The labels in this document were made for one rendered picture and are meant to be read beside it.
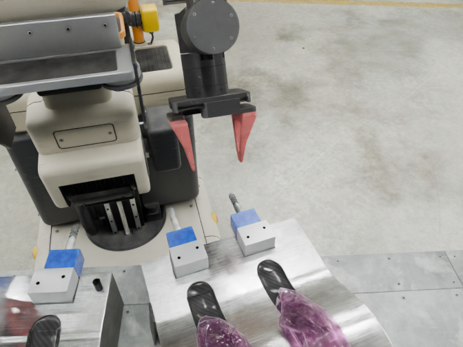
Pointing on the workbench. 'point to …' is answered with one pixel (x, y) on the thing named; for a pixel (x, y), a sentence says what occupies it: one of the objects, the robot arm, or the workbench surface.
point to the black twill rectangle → (152, 323)
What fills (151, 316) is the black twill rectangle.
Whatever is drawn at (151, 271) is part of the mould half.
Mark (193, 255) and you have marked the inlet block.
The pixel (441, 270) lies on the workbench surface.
